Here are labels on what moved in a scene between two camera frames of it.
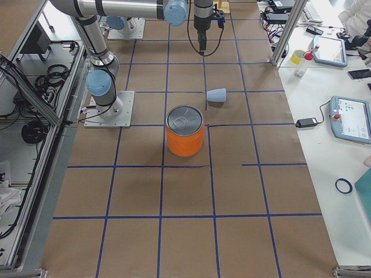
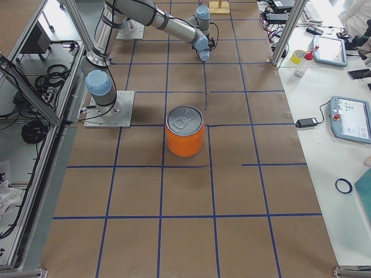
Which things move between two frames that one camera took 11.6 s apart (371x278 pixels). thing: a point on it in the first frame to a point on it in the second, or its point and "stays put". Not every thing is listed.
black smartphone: [359, 74] stays put
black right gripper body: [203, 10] to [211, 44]
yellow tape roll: [297, 56] stays put
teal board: [363, 187] stays put
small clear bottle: [299, 73] stays put
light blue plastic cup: [217, 95] to [203, 54]
